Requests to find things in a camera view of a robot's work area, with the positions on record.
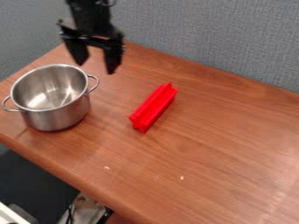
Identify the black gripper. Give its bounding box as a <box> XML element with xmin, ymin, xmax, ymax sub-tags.
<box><xmin>58</xmin><ymin>0</ymin><xmax>124</xmax><ymax>74</ymax></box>

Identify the red plastic block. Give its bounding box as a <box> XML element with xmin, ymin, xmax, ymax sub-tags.
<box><xmin>128</xmin><ymin>83</ymin><xmax>179</xmax><ymax>133</ymax></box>

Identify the stainless steel pot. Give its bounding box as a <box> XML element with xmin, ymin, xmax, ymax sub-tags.
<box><xmin>2</xmin><ymin>64</ymin><xmax>99</xmax><ymax>131</ymax></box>

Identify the grey bag under table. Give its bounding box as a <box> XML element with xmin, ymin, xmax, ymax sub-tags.
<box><xmin>58</xmin><ymin>192</ymin><xmax>114</xmax><ymax>224</ymax></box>

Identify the white object bottom left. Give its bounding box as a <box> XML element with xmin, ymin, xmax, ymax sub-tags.
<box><xmin>0</xmin><ymin>201</ymin><xmax>32</xmax><ymax>224</ymax></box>

